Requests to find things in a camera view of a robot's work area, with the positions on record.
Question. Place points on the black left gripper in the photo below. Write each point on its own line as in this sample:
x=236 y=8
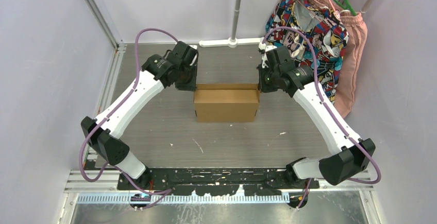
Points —
x=192 y=86

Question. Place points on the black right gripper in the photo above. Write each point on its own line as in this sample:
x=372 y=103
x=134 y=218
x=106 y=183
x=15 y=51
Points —
x=264 y=88

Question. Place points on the brown cardboard box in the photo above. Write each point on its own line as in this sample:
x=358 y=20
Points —
x=226 y=102

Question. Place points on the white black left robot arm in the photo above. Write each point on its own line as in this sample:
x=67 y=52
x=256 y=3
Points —
x=103 y=133

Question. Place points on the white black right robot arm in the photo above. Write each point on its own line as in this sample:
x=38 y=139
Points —
x=349 y=154

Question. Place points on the colourful cartoon print garment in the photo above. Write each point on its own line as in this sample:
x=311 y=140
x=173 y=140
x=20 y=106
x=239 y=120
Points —
x=311 y=34

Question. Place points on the white rack stand with pole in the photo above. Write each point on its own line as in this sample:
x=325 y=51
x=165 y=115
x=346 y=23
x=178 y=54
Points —
x=232 y=41

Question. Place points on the pink garment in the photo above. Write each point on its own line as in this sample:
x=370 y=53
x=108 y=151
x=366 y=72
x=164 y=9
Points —
x=357 y=31

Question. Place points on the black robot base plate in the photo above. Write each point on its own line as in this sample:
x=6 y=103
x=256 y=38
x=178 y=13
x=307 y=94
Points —
x=216 y=186

